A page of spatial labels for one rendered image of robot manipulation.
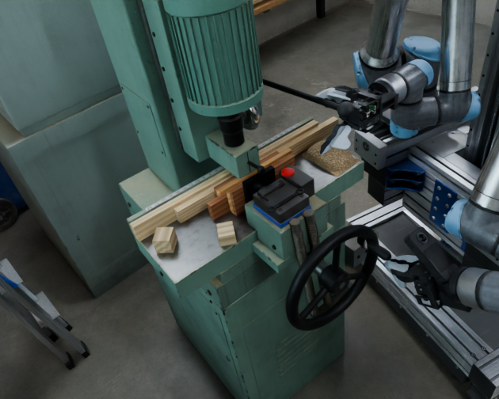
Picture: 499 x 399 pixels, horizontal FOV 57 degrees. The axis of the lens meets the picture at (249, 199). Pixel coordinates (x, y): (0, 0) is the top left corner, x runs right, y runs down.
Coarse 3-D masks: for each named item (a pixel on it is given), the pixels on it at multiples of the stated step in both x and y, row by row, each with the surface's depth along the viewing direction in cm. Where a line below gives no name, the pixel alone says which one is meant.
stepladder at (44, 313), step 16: (0, 272) 156; (16, 272) 164; (0, 288) 160; (16, 288) 160; (0, 304) 157; (16, 304) 181; (32, 304) 166; (48, 304) 183; (32, 320) 189; (48, 320) 172; (64, 320) 205; (48, 336) 199; (64, 336) 180; (64, 352) 189; (80, 352) 190
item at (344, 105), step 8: (264, 80) 114; (280, 88) 110; (288, 88) 108; (296, 96) 106; (304, 96) 103; (312, 96) 102; (328, 104) 98; (336, 104) 97; (344, 104) 94; (344, 112) 94; (352, 112) 94
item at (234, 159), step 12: (216, 132) 118; (216, 144) 114; (252, 144) 112; (216, 156) 118; (228, 156) 112; (240, 156) 110; (252, 156) 112; (228, 168) 115; (240, 168) 112; (252, 168) 114
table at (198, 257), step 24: (312, 168) 123; (360, 168) 123; (336, 192) 122; (240, 216) 113; (144, 240) 111; (192, 240) 109; (216, 240) 108; (240, 240) 107; (168, 264) 104; (192, 264) 103; (216, 264) 105; (288, 264) 106; (192, 288) 104
